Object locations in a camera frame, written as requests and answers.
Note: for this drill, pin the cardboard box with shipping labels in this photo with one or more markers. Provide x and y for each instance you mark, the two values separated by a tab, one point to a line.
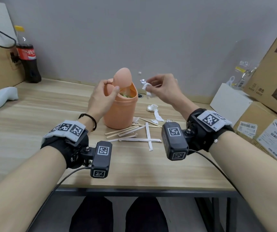
266	132

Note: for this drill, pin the large printed cardboard box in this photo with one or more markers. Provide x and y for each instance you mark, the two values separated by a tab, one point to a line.
273	77

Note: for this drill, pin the person's left hand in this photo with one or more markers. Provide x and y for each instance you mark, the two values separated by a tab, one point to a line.
98	101

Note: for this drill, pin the green scraps in bin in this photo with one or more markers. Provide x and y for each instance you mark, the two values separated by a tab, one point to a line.
124	95

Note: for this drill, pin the small silver foil wrapper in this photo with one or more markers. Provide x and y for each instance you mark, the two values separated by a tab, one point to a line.
142	81

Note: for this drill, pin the crumpled white paper ball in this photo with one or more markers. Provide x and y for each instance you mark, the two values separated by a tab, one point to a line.
152	107

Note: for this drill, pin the long white paper sleeve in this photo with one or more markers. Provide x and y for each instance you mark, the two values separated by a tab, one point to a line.
149	137

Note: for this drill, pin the orange mini trash bin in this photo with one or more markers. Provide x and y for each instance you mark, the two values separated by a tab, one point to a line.
120	111

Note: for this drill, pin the person's right forearm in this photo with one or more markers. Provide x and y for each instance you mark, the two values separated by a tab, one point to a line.
249	171

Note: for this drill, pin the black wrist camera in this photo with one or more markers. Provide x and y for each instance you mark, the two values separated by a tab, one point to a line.
174	140
101	159

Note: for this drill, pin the white paper scrap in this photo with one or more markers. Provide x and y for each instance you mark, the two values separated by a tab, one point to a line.
148	90

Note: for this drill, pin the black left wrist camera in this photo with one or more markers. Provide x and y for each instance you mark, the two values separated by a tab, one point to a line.
101	159

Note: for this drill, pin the dark metal table frame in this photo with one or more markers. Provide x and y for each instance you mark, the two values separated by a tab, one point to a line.
128	192

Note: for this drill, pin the torn white paper piece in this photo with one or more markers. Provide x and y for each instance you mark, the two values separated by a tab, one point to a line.
158	115

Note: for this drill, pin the pile of wooden sticks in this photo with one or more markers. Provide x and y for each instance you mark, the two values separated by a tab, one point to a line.
126	131

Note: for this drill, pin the small white paper bit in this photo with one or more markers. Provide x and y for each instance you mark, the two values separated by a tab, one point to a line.
154	121

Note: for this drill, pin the person's left forearm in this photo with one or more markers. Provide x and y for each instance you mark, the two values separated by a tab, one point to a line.
20	188

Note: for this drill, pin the person's left leg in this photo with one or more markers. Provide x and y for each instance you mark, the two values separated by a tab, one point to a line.
91	216

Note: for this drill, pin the person's left thumb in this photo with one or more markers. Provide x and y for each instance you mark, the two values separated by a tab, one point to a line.
115	91

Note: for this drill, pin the person's right thumb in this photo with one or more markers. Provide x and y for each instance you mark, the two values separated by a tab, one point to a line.
155	89

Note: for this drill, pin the clear plastic bags with labels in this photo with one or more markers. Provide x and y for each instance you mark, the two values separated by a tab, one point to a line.
244	74

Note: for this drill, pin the crumpled silver foil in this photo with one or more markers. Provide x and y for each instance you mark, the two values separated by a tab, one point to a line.
170	121

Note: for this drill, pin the person's right hand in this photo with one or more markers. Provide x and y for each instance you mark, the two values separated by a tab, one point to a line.
170	90

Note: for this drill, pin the cola bottle with red label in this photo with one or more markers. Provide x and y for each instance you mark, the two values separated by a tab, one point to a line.
28	60

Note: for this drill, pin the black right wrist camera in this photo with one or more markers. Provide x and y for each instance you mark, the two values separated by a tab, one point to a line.
174	140

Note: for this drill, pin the person's leg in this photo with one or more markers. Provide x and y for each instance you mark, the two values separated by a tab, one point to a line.
91	216
147	216

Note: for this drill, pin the person's right leg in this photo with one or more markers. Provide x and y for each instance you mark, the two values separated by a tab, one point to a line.
147	216

